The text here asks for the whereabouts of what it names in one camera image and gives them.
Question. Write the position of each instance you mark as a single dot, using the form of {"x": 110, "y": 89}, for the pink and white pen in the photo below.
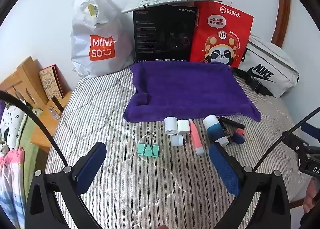
{"x": 196, "y": 136}

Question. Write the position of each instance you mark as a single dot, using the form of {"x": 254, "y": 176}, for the striped grey quilt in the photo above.
{"x": 150, "y": 181}

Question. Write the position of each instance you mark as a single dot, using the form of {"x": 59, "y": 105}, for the green binder clip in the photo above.
{"x": 147, "y": 151}

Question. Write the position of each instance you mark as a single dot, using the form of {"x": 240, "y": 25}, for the blue and white bottle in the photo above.
{"x": 215, "y": 128}

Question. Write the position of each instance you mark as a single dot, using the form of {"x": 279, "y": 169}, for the white black-spotted cloth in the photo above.
{"x": 11, "y": 123}

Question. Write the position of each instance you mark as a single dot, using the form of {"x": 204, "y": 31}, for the small clear bottle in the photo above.
{"x": 54, "y": 113}

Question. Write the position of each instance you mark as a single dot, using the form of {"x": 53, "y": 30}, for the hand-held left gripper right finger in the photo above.
{"x": 223, "y": 169}

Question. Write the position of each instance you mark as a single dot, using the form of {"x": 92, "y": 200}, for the purple towel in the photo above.
{"x": 187, "y": 88}

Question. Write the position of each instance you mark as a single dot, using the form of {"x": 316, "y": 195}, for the green cloth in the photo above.
{"x": 31, "y": 133}

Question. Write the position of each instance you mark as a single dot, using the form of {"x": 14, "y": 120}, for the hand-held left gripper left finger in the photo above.
{"x": 91, "y": 166}

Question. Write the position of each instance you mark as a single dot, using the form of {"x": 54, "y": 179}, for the person's right hand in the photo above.
{"x": 310, "y": 197}

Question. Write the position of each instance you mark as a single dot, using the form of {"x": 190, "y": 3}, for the white waist bag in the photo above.
{"x": 270, "y": 56}

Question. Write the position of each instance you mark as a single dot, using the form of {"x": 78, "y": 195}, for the clear suction cup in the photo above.
{"x": 239, "y": 116}

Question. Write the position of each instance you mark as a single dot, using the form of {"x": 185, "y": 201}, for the white plastic shopping bag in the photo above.
{"x": 110, "y": 13}

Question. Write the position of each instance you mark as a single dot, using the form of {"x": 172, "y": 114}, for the wooden bedside furniture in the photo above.
{"x": 47, "y": 123}

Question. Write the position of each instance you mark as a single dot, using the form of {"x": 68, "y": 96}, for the purple fluffy cushion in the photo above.
{"x": 2, "y": 110}

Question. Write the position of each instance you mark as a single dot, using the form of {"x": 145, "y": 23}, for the brown wooden bed frame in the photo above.
{"x": 282, "y": 13}

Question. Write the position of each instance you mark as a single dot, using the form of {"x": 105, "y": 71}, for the white hollow cylinder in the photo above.
{"x": 170, "y": 123}

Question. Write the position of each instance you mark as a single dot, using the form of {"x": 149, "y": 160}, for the pink printed cloth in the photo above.
{"x": 11, "y": 181}

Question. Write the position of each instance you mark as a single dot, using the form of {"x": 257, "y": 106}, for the red paper bag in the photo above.
{"x": 232, "y": 26}

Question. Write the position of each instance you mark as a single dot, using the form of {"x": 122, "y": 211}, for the black headset box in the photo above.
{"x": 162, "y": 26}

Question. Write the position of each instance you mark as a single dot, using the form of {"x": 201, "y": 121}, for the small white plug-in light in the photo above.
{"x": 177, "y": 140}

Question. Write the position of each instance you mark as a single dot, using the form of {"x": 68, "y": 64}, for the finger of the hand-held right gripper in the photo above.
{"x": 295, "y": 141}
{"x": 311, "y": 130}

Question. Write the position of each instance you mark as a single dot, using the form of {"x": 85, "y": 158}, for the black tube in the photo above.
{"x": 232, "y": 122}

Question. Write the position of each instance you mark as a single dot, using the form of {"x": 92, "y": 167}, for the black narrow object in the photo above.
{"x": 57, "y": 105}

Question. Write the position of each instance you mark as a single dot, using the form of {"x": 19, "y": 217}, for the white charger plug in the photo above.
{"x": 183, "y": 126}

